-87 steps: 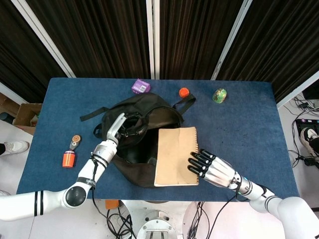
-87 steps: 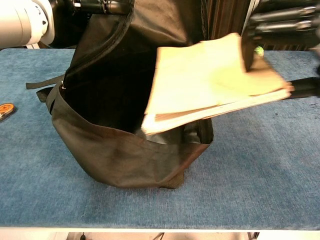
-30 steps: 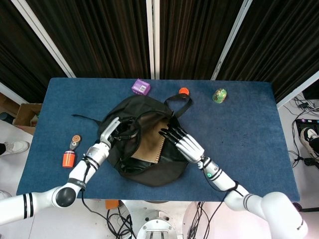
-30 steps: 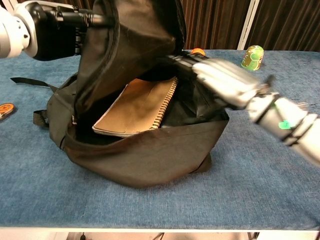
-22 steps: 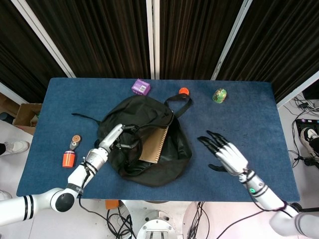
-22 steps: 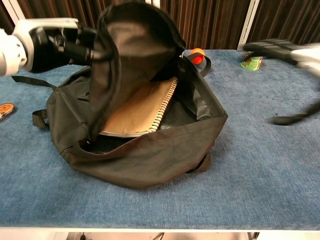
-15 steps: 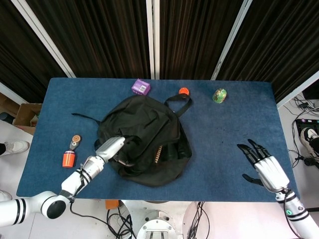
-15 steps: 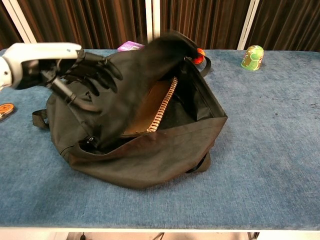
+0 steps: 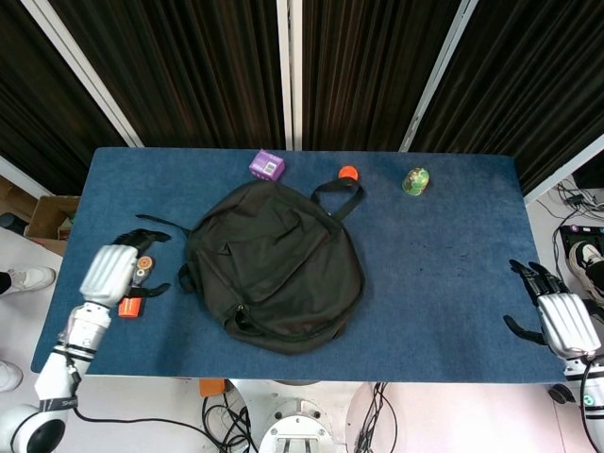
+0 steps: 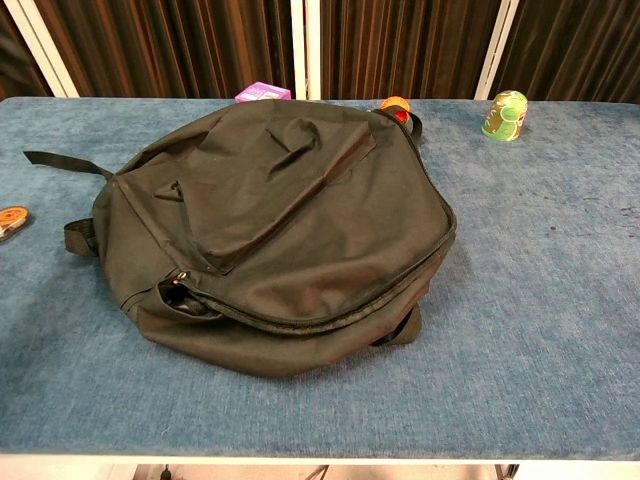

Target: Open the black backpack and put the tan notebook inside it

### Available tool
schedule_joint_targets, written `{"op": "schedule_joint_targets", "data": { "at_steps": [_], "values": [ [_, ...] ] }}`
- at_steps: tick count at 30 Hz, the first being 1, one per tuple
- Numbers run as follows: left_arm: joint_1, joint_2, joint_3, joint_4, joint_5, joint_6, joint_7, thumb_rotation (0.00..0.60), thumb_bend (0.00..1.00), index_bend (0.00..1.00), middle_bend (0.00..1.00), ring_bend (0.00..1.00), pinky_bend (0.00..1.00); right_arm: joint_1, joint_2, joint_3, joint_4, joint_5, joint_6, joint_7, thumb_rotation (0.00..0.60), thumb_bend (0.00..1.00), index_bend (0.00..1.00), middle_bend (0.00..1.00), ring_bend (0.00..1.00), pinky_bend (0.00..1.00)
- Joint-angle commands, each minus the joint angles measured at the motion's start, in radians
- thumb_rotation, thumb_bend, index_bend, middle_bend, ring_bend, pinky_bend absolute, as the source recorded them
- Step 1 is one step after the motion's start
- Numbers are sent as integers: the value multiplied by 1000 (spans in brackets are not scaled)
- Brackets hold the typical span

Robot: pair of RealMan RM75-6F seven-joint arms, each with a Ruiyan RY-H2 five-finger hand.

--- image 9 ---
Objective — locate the robot left five-finger hand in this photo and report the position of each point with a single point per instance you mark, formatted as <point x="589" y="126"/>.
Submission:
<point x="108" y="273"/>

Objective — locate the robot right five-finger hand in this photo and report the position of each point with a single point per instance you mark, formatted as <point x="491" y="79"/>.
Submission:
<point x="566" y="325"/>

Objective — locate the black fabric backpack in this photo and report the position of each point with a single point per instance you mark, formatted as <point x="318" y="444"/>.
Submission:
<point x="278" y="269"/>

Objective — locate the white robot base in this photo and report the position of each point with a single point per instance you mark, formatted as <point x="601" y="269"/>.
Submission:
<point x="299" y="429"/>

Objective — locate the robot left white arm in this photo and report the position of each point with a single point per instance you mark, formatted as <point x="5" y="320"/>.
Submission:
<point x="75" y="340"/>

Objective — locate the white black sneaker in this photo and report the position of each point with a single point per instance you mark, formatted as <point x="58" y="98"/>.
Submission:
<point x="585" y="264"/>

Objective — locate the plain white sneaker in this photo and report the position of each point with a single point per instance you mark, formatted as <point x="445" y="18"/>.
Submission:
<point x="9" y="376"/>
<point x="33" y="278"/>

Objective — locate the open cardboard box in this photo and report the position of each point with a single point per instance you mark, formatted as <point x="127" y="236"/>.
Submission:
<point x="49" y="222"/>

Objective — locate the black electronic device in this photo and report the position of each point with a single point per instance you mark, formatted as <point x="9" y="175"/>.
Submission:
<point x="573" y="233"/>

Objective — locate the blue table cloth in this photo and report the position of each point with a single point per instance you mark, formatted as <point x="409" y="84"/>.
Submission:
<point x="448" y="283"/>

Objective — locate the small orange box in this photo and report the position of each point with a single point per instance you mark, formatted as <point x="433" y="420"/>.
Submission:
<point x="211" y="387"/>

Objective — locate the black pleated curtain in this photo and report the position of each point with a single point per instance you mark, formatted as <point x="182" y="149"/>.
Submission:
<point x="38" y="108"/>
<point x="189" y="71"/>
<point x="368" y="71"/>
<point x="528" y="85"/>

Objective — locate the purple small box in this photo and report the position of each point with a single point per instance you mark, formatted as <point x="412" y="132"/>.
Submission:
<point x="267" y="164"/>

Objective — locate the orange round cap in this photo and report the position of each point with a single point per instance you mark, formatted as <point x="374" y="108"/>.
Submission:
<point x="349" y="172"/>

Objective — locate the white frame post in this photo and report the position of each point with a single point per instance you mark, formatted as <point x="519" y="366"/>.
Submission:
<point x="436" y="75"/>
<point x="19" y="177"/>
<point x="85" y="71"/>
<point x="289" y="71"/>
<point x="561" y="174"/>

